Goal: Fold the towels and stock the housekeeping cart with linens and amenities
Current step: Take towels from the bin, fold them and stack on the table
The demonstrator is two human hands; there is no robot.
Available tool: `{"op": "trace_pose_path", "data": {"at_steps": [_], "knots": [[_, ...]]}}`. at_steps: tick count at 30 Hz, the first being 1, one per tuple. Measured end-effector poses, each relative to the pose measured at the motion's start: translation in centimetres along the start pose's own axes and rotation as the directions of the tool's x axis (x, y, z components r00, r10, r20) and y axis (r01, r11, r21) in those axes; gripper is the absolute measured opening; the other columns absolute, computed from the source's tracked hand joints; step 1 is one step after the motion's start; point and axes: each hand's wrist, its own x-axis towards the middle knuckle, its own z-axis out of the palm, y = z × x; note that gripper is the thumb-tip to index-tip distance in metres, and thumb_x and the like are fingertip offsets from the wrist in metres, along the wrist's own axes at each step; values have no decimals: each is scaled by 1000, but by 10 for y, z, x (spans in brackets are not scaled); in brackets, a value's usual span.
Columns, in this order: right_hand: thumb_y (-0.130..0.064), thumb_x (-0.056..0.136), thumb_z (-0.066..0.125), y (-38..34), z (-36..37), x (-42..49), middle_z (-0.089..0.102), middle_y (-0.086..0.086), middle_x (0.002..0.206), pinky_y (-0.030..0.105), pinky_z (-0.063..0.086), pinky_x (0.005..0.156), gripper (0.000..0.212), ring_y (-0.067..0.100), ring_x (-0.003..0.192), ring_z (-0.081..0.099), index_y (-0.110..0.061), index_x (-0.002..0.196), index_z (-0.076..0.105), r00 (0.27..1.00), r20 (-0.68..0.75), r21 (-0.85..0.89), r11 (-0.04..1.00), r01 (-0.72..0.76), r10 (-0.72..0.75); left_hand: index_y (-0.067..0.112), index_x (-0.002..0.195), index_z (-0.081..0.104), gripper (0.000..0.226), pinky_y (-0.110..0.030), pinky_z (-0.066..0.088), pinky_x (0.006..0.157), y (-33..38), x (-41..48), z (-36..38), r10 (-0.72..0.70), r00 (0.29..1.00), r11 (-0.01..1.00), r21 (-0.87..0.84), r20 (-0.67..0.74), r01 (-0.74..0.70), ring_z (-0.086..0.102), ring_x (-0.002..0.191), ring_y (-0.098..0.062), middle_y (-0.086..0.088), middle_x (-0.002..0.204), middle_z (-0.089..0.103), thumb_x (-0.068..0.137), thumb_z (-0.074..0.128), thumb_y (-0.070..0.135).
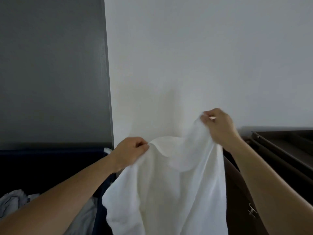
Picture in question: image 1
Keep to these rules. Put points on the person's right hand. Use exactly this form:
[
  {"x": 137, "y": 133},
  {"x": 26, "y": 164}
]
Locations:
[{"x": 222, "y": 129}]

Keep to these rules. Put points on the person's left hand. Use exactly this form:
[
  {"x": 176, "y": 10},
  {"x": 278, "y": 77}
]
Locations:
[{"x": 127, "y": 154}]

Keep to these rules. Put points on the white towel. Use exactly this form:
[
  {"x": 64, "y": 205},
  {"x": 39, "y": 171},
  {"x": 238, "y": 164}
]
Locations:
[{"x": 171, "y": 193}]

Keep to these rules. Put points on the brown housekeeping cart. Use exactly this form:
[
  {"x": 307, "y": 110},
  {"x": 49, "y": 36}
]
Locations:
[{"x": 281, "y": 156}]

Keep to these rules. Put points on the person's left forearm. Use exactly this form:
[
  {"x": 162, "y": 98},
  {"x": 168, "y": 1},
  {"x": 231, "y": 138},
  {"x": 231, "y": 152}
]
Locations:
[{"x": 53, "y": 205}]

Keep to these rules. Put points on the person's right forearm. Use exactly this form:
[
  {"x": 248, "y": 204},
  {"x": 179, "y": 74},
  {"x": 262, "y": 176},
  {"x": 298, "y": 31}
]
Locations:
[{"x": 276, "y": 188}]

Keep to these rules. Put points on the grey door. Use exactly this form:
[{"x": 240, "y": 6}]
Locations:
[{"x": 53, "y": 70}]

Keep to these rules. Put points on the white pillowcase black piping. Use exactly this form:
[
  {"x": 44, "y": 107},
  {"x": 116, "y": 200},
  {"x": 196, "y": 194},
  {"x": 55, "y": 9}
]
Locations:
[{"x": 12, "y": 200}]

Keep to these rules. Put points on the navy laundry hamper white frame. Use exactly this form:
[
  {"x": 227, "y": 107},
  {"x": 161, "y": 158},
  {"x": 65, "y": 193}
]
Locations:
[{"x": 49, "y": 168}]

